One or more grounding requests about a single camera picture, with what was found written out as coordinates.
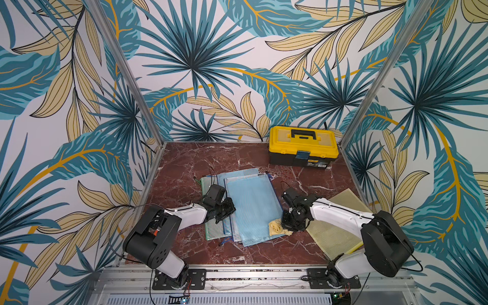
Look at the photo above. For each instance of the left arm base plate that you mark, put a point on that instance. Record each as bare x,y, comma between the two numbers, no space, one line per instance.
187,279

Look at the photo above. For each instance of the aluminium front rail frame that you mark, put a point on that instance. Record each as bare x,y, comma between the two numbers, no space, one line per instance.
249,284

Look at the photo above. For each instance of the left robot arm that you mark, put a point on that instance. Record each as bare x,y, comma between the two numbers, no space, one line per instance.
152,238

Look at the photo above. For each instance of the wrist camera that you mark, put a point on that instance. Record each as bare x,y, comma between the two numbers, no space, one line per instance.
292,198
213,196

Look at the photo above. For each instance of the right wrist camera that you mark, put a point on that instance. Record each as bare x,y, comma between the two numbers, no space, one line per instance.
292,198

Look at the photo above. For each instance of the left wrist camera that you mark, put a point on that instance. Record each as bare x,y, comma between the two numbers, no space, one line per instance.
213,196

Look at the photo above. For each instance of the cream wiping cloth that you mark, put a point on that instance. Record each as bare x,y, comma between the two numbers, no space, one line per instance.
276,228

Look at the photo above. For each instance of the light blue mesh document bag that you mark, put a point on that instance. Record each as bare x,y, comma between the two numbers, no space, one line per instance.
230,224

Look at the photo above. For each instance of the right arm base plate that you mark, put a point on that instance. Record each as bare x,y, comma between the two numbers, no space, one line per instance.
323,278

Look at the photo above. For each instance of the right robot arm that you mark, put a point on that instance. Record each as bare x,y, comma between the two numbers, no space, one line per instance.
385,250

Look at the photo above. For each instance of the yellow black toolbox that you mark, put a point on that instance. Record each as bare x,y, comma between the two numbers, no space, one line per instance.
304,147

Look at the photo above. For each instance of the green-edged mesh document bag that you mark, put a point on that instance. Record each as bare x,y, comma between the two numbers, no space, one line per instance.
213,231

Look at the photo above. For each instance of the white blue-edged mesh document bag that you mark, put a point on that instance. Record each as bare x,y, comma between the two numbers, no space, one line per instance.
236,228

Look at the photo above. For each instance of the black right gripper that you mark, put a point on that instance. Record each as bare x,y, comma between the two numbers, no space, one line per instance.
289,216

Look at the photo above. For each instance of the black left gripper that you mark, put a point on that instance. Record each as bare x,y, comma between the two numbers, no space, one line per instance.
232,208

